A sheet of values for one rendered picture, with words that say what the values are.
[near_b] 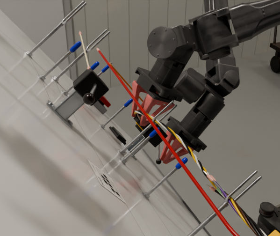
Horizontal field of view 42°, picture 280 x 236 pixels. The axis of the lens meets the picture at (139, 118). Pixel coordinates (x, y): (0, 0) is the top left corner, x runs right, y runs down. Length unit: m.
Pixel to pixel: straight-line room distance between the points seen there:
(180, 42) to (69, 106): 0.25
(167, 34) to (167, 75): 0.10
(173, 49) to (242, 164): 2.11
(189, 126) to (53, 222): 0.67
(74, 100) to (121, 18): 3.12
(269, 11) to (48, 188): 0.54
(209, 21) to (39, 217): 0.55
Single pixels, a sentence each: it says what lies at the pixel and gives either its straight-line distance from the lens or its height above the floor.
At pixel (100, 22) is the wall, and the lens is 3.49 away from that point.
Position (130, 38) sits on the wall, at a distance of 3.68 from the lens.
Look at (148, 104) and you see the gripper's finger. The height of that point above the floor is 1.22.
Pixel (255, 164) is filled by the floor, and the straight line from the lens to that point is 2.74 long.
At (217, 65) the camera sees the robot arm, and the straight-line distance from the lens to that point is 0.92.
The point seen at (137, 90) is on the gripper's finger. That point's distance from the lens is 0.77.
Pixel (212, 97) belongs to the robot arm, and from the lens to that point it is 0.87.
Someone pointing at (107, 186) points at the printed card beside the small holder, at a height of 1.29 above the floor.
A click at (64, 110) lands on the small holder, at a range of 0.48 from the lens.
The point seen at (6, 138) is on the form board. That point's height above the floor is 1.41.
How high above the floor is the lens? 1.55
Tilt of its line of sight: 29 degrees down
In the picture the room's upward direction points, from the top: straight up
